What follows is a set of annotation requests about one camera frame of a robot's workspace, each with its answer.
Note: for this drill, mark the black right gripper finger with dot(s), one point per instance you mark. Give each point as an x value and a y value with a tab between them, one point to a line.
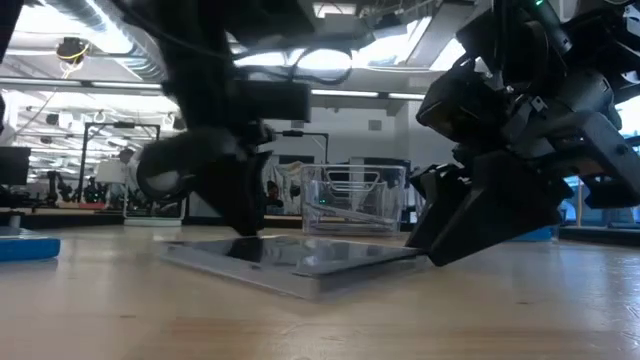
440	200
500	210

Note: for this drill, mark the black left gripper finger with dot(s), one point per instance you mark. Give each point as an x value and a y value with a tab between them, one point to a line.
240	200
185	155

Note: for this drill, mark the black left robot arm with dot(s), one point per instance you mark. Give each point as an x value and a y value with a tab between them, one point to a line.
200	60

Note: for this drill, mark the clear plastic bin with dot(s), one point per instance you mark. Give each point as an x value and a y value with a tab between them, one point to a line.
390	190
561	232

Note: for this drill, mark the white draped cloth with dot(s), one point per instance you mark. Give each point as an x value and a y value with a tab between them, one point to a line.
285	175

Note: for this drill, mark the person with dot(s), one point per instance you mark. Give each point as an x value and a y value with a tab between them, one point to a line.
126	156

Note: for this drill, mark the long ceiling light bar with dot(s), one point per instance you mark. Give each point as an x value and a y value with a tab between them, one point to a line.
100	85

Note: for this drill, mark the black ceiling sensor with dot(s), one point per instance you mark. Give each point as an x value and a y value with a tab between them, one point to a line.
72	49

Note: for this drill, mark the black monitor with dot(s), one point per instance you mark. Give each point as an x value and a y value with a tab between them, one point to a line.
14	165

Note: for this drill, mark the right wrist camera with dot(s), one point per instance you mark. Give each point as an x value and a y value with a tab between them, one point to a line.
460	105

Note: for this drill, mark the silver ventilation duct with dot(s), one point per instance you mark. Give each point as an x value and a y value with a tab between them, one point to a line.
100	20

